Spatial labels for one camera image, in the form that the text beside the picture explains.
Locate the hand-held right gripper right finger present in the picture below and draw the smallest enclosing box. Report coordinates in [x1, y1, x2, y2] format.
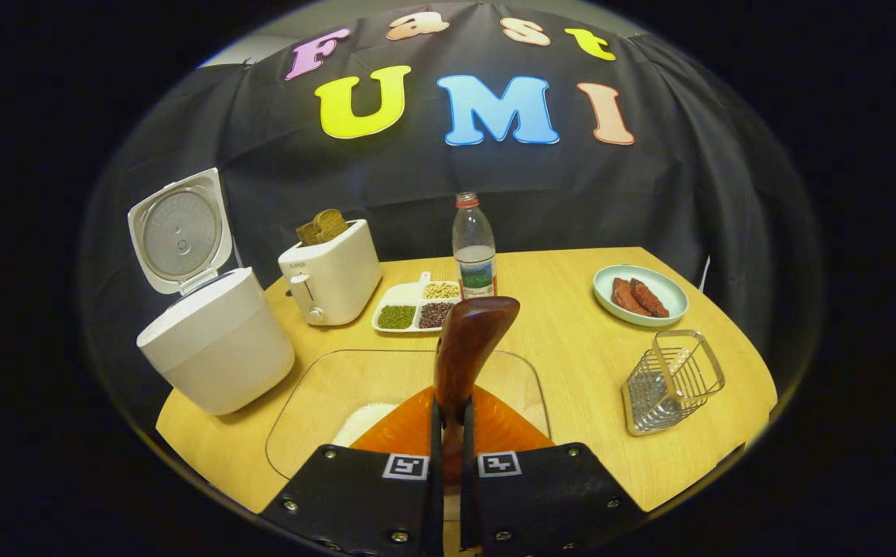
[460, 387, 650, 557]

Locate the clear plastic water bottle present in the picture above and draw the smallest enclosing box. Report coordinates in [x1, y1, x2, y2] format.
[452, 192, 498, 299]

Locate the white rice cooker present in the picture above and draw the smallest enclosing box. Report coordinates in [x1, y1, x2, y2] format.
[128, 168, 296, 416]

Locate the white toaster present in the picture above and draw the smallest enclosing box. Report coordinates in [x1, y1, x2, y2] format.
[278, 219, 383, 326]

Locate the brown wooden spoon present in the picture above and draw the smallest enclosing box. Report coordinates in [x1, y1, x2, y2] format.
[433, 296, 521, 488]

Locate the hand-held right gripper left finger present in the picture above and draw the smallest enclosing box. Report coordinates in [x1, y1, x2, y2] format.
[258, 387, 445, 557]

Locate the red meat slice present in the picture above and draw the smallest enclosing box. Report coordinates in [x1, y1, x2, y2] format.
[631, 278, 670, 318]
[612, 277, 650, 316]

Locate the white divided bean tray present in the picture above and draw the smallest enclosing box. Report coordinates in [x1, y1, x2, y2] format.
[371, 272, 462, 334]

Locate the pale green plate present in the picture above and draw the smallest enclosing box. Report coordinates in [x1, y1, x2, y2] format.
[593, 265, 689, 328]

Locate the black backdrop cloth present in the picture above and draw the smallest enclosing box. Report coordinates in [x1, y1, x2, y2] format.
[80, 0, 824, 403]

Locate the clear glass dish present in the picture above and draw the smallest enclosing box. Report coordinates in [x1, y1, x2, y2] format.
[265, 349, 551, 480]

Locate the metal wire chopstick holder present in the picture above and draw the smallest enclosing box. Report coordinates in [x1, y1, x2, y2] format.
[622, 330, 726, 436]

